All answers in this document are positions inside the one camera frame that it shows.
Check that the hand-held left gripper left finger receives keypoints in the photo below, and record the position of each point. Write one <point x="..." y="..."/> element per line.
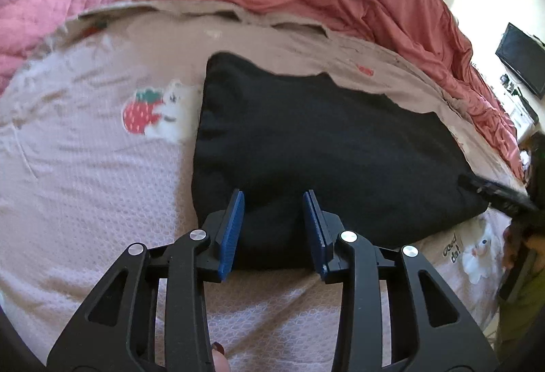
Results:
<point x="232" y="236"/>

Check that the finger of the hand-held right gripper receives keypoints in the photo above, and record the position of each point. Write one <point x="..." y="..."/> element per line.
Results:
<point x="494" y="192"/>

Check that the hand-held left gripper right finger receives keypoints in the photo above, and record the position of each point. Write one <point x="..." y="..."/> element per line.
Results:
<point x="317" y="236"/>

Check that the black t-shirt with orange patches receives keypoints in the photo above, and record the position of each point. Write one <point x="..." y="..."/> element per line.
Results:
<point x="319" y="133"/>

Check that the person's right forearm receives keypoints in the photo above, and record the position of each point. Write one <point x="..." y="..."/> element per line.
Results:
<point x="517" y="321"/>

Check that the person's left hand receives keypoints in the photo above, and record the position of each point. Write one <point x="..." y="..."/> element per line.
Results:
<point x="220" y="359"/>

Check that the beige strawberry print bed sheet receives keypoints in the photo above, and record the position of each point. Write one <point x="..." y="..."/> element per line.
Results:
<point x="85" y="185"/>

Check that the black wall television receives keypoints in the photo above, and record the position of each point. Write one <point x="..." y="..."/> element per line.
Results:
<point x="521" y="57"/>

